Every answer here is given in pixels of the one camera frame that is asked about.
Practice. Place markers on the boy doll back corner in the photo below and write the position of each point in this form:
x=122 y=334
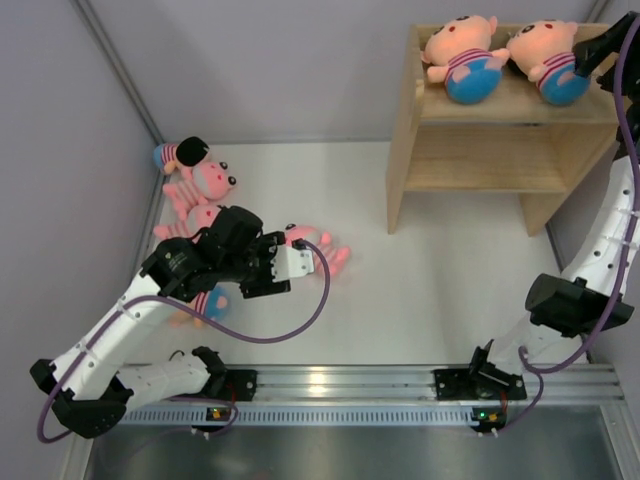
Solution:
x=182 y=157

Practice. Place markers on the pink striped plush lower left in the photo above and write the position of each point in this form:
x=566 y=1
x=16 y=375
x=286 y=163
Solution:
x=201 y=216

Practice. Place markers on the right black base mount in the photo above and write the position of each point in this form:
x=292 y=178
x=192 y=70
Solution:
x=455 y=384

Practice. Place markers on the pink striped plush upper left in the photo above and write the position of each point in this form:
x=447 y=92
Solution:
x=209 y=181

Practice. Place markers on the boy doll near left base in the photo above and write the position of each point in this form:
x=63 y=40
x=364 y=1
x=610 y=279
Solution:
x=214 y=305

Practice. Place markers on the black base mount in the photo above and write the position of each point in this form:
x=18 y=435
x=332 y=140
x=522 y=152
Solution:
x=235 y=385
x=455 y=384

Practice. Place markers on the boy doll shelved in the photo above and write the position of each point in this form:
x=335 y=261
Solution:
x=458 y=55
x=542 y=51

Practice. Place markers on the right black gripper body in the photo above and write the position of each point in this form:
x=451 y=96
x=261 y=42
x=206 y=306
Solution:
x=631 y=69

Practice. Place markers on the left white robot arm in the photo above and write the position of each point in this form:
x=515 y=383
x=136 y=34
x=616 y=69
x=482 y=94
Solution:
x=89 y=388

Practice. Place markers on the wooden two-tier shelf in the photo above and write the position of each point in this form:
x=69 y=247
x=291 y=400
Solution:
x=512 y=142

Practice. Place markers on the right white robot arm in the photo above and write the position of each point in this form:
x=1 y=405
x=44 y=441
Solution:
x=566 y=313

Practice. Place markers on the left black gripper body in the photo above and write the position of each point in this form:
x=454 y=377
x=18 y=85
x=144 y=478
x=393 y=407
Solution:
x=252 y=271

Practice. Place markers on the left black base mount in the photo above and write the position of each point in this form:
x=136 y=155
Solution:
x=235 y=385

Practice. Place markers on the pink striped plush centre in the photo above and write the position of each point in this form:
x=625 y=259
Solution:
x=336 y=256

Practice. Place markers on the pink striped plush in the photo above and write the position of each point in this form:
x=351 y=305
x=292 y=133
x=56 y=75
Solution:
x=201 y=216
x=336 y=256
x=209 y=181

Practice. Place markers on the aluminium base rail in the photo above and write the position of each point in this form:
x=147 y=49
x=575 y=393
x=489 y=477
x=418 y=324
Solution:
x=377 y=396

